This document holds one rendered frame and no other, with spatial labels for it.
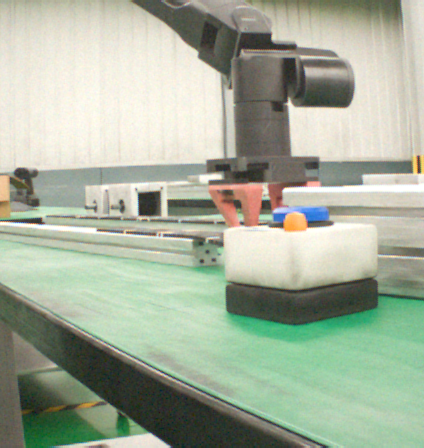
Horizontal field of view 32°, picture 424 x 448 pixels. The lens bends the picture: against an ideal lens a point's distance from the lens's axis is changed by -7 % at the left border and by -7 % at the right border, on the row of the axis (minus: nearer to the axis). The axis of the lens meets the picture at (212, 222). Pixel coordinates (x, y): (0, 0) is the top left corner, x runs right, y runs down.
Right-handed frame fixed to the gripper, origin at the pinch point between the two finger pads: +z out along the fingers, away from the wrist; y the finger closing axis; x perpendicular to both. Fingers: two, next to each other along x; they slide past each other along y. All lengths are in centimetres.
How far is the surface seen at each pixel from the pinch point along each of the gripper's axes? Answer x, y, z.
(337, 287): -25.4, -13.4, 0.3
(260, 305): -21.9, -17.3, 1.3
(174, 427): -31.7, -30.1, 5.1
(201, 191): 314, 193, 0
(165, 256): 16.4, -2.4, 1.6
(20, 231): 69, -3, 0
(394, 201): -23.4, -5.3, -5.1
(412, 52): 531, 633, -150
